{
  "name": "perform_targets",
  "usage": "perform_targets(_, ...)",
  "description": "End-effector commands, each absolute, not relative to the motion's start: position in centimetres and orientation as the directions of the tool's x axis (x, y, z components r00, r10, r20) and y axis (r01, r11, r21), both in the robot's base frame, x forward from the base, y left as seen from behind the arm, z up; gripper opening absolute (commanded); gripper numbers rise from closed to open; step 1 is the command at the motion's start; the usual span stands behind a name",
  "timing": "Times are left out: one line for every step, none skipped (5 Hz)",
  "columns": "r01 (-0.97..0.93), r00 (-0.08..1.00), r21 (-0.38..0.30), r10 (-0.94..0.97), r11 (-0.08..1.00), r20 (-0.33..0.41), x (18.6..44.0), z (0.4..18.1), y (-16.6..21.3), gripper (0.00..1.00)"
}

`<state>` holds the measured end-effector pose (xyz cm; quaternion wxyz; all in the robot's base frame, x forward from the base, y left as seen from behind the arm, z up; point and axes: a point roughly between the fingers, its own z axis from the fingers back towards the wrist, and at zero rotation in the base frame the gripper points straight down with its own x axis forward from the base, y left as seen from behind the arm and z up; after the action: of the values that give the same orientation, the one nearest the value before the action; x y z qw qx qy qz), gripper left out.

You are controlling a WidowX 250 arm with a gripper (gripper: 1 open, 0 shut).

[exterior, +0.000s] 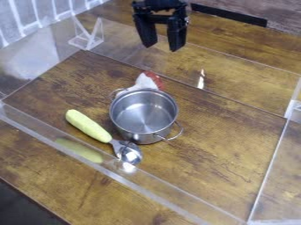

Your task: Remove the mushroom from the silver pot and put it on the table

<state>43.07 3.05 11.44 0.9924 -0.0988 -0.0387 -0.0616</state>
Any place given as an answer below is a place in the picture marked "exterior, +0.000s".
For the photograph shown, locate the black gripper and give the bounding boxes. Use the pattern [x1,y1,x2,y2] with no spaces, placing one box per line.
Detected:
[131,0,188,52]

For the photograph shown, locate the red and white mushroom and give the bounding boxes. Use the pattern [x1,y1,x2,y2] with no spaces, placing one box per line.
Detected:
[127,71,163,91]

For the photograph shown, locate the silver pot with handles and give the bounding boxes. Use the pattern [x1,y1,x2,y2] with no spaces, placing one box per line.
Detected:
[109,89,183,144]

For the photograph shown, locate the black strip on table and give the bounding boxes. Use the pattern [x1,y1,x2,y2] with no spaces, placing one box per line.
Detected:
[190,4,267,27]

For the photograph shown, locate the clear acrylic triangle bracket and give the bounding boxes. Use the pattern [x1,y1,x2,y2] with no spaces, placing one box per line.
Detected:
[68,18,104,50]

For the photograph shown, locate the spoon with yellow handle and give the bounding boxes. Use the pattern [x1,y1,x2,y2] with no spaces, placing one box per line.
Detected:
[64,109,141,165]

